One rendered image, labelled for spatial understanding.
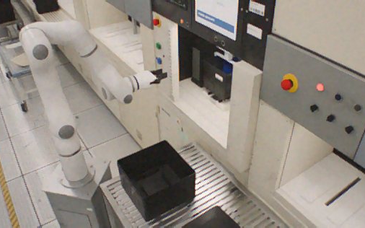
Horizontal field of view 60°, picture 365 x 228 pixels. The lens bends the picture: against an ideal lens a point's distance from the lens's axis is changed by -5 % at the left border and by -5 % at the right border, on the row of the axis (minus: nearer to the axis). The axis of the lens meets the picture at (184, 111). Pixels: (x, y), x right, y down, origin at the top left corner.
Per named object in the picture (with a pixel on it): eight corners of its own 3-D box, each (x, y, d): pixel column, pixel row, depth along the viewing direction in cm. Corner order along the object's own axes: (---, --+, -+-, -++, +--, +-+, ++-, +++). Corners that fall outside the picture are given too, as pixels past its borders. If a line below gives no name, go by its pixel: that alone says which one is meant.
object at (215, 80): (200, 89, 209) (201, 44, 190) (226, 80, 218) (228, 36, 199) (226, 108, 192) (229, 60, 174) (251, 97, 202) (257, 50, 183)
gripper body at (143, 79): (129, 85, 167) (148, 79, 172) (138, 94, 160) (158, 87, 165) (127, 72, 162) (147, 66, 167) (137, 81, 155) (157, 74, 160)
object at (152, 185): (166, 163, 176) (165, 138, 166) (196, 196, 158) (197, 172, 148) (120, 184, 164) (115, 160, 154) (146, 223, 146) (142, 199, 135)
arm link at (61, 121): (73, 120, 158) (83, 138, 147) (49, 128, 153) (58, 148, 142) (43, 23, 128) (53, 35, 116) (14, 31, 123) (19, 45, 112)
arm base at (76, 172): (53, 185, 164) (42, 159, 153) (68, 159, 179) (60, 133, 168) (86, 190, 161) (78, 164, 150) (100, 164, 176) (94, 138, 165)
